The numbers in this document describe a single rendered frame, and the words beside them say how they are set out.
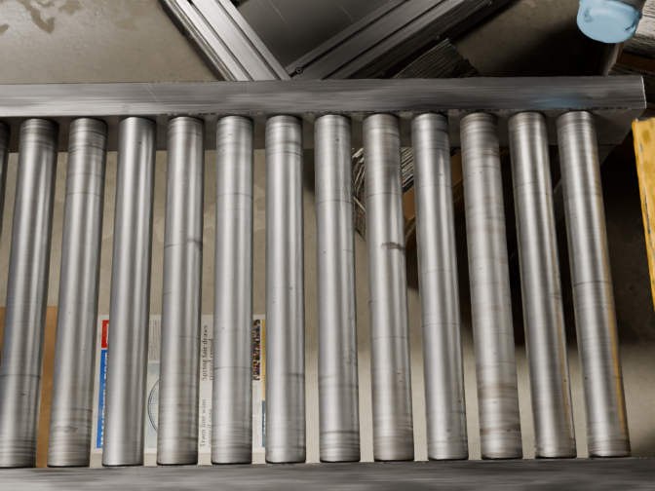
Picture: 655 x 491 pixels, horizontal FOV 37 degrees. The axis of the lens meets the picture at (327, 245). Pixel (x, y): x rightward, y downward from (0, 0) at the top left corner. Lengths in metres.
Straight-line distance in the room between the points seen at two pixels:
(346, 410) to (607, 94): 0.54
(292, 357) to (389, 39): 0.96
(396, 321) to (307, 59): 0.89
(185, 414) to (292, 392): 0.13
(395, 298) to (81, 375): 0.39
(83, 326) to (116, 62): 1.13
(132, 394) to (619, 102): 0.73
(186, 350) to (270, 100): 0.35
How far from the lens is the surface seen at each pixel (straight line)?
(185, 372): 1.20
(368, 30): 2.01
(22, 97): 1.36
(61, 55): 2.31
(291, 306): 1.20
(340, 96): 1.30
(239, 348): 1.20
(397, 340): 1.20
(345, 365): 1.19
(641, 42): 1.81
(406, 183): 1.72
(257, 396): 1.99
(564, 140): 1.32
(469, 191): 1.27
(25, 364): 1.24
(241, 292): 1.21
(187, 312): 1.21
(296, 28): 2.03
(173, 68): 2.25
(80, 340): 1.23
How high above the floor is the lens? 1.96
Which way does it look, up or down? 72 degrees down
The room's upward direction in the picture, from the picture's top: 1 degrees clockwise
